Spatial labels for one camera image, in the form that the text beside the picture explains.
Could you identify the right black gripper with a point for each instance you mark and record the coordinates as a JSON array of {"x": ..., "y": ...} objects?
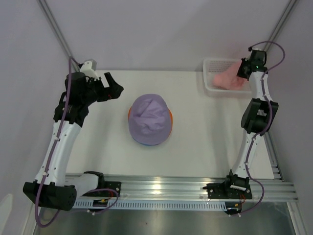
[{"x": 239, "y": 73}]

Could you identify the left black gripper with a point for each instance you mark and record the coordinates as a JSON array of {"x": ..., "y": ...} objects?
[{"x": 115, "y": 89}]

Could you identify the pink bucket hat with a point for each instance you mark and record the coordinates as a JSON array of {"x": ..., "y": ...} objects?
[{"x": 229, "y": 80}]

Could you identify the purple bucket hat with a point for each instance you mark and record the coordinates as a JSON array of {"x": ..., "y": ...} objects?
[{"x": 149, "y": 119}]

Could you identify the orange bucket hat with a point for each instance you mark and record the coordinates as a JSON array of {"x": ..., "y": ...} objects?
[{"x": 171, "y": 118}]

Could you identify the blue bucket hat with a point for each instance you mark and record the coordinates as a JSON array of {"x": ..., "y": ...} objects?
[{"x": 145, "y": 144}]

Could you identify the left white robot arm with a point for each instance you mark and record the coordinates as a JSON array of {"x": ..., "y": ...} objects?
[{"x": 49, "y": 188}]

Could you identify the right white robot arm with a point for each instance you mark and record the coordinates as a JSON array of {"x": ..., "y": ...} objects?
[{"x": 256, "y": 121}]

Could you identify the white plastic basket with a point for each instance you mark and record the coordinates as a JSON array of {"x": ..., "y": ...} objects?
[{"x": 212, "y": 67}]

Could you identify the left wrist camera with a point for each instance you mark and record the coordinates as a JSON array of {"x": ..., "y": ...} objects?
[{"x": 89, "y": 69}]

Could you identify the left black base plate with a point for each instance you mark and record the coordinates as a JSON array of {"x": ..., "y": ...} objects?
[{"x": 116, "y": 185}]

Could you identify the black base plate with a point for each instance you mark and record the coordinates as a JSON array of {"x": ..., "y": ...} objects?
[
  {"x": 116, "y": 185},
  {"x": 221, "y": 191}
]

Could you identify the aluminium mounting rail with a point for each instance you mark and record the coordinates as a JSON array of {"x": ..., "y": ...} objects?
[{"x": 181, "y": 179}]

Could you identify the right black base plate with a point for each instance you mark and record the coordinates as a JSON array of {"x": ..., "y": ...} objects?
[{"x": 221, "y": 191}]

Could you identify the white slotted cable duct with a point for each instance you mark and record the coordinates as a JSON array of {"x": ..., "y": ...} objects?
[{"x": 100, "y": 204}]

